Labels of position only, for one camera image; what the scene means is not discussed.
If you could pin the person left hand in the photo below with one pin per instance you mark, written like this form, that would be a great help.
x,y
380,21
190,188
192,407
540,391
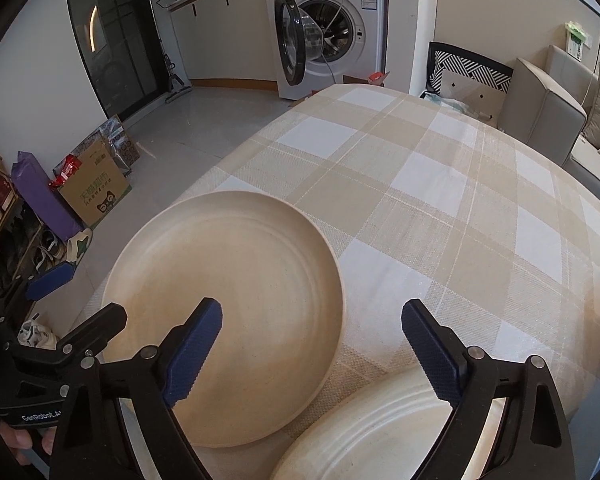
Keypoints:
x,y
19,440

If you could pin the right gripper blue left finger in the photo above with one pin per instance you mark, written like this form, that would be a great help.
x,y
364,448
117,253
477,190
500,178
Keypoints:
x,y
186,348

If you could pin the cream plate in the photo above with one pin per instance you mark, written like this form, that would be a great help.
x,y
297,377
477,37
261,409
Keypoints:
x,y
383,431
279,287

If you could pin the cream plate front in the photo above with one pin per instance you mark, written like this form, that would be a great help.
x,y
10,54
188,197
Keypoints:
x,y
383,431

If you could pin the cardboard box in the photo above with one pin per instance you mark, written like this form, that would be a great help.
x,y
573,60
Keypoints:
x,y
91,183

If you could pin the black patterned chair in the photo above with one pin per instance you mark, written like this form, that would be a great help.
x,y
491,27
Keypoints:
x,y
466,81

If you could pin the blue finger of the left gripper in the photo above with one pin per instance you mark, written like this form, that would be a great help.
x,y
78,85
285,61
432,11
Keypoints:
x,y
92,335
50,281

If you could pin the purple bag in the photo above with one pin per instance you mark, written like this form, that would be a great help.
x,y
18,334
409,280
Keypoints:
x,y
33,185

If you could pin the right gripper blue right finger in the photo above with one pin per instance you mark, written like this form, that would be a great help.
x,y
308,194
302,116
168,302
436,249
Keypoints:
x,y
439,351

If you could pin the beige checked tablecloth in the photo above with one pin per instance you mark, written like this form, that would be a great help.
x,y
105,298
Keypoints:
x,y
417,201

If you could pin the green white wall box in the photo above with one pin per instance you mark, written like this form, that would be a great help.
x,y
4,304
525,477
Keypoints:
x,y
577,40

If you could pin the white washing machine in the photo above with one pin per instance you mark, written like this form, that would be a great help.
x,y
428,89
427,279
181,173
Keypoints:
x,y
317,43

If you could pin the grey sofa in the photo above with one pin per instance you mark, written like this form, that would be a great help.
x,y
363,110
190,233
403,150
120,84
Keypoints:
x,y
547,109

